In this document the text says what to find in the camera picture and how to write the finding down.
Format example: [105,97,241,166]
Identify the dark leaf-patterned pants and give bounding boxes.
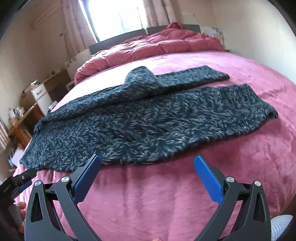
[20,66,278,172]

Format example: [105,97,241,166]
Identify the person's left hand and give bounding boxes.
[17,202,26,233]

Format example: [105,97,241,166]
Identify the grey knit trouser knee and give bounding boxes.
[270,214,293,241]

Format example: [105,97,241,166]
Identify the wooden desk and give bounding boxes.
[9,103,44,148]

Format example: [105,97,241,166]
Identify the pink bed sheet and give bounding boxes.
[13,50,296,241]

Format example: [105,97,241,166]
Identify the white drawer cabinet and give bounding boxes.
[31,84,53,116]

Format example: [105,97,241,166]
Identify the pink patterned left curtain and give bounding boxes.
[61,0,97,55]

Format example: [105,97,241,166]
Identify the pink patterned curtain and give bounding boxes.
[61,0,97,55]
[143,0,177,27]

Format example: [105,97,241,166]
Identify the red quilted duvet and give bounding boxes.
[74,22,225,85]

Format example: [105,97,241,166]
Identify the dark bed headboard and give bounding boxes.
[88,24,201,55]

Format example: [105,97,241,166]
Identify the pink patterned right curtain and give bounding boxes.
[143,0,177,27]

